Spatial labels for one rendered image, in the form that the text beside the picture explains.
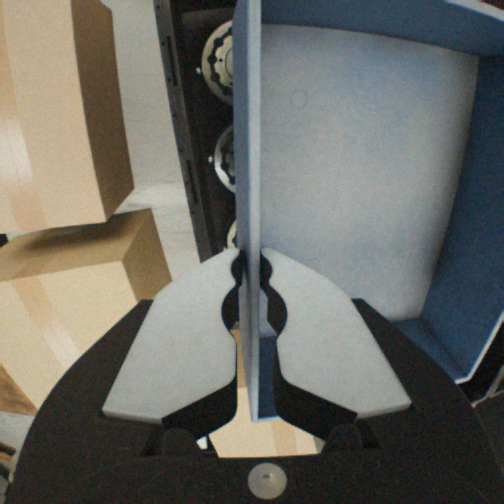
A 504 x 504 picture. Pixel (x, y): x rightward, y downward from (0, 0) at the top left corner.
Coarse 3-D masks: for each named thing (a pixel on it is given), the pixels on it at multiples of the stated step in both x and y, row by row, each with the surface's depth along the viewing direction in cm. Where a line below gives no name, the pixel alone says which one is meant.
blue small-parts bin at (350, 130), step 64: (256, 0) 7; (320, 0) 9; (384, 0) 8; (448, 0) 7; (256, 64) 8; (320, 64) 14; (384, 64) 14; (448, 64) 14; (256, 128) 9; (320, 128) 15; (384, 128) 15; (448, 128) 16; (256, 192) 10; (320, 192) 17; (384, 192) 17; (448, 192) 18; (256, 256) 11; (320, 256) 19; (384, 256) 19; (448, 256) 19; (256, 320) 12; (448, 320) 19; (256, 384) 14
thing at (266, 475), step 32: (192, 448) 5; (352, 448) 5; (96, 480) 4; (128, 480) 4; (160, 480) 4; (192, 480) 4; (224, 480) 4; (256, 480) 4; (288, 480) 4; (320, 480) 4; (352, 480) 4; (384, 480) 4; (416, 480) 4; (448, 480) 4
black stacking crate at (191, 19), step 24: (192, 0) 26; (216, 0) 27; (192, 24) 30; (216, 24) 31; (192, 48) 32; (192, 72) 33; (192, 96) 34; (192, 120) 32; (216, 120) 36; (192, 144) 29; (216, 192) 41; (216, 216) 42; (216, 240) 44
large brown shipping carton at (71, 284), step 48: (48, 240) 47; (96, 240) 43; (144, 240) 47; (0, 288) 36; (48, 288) 36; (96, 288) 37; (144, 288) 43; (0, 336) 39; (48, 336) 40; (96, 336) 41; (48, 384) 45
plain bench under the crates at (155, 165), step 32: (128, 0) 37; (128, 32) 40; (128, 64) 42; (160, 64) 43; (128, 96) 44; (160, 96) 45; (128, 128) 47; (160, 128) 47; (160, 160) 50; (160, 192) 52; (160, 224) 55; (192, 256) 59
